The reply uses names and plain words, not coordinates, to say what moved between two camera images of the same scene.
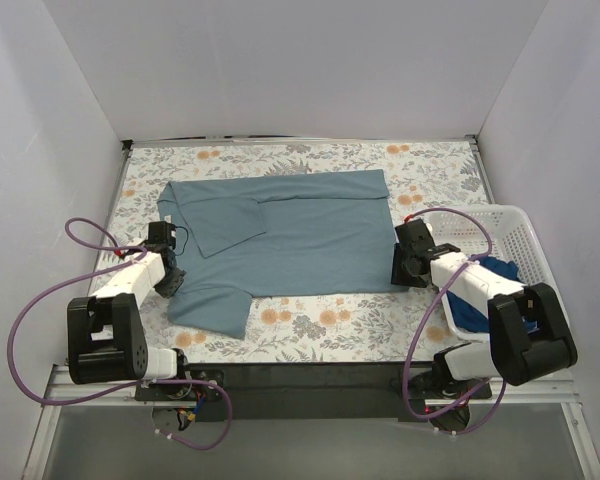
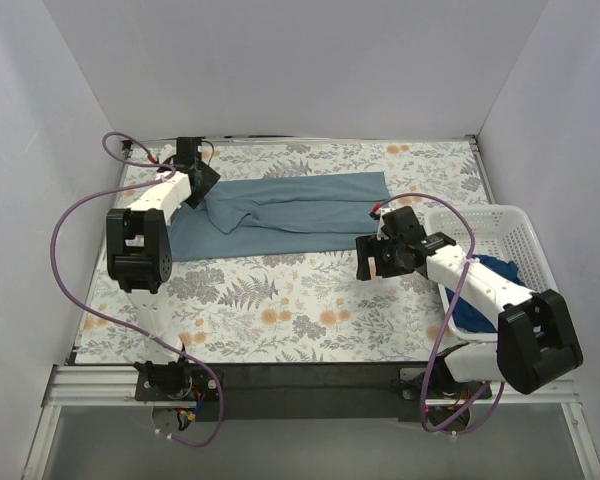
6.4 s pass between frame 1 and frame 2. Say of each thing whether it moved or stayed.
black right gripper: moved
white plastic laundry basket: stayed
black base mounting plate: stayed
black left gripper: moved
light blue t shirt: moved
